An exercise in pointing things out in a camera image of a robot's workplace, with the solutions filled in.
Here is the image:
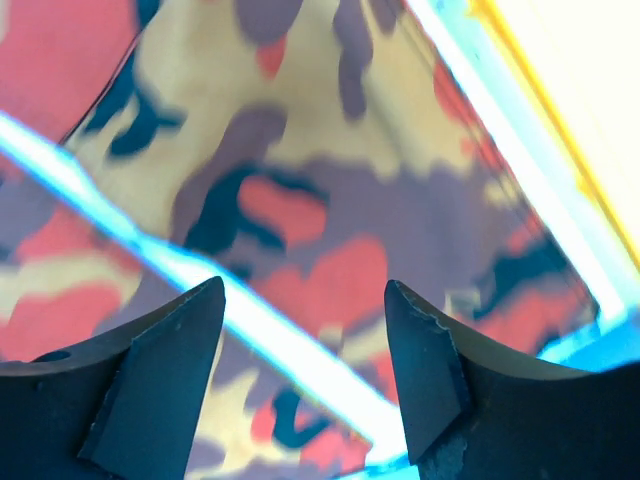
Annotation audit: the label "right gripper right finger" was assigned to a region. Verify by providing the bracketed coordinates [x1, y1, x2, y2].
[384, 280, 639, 479]

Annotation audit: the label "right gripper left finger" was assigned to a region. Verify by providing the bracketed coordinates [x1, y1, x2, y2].
[1, 277, 225, 479]

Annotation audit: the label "orange camouflage trousers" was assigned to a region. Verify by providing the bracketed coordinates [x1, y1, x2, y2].
[1, 1, 600, 479]

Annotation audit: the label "yellow plastic tray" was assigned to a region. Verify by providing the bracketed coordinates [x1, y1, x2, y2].
[467, 0, 640, 271]

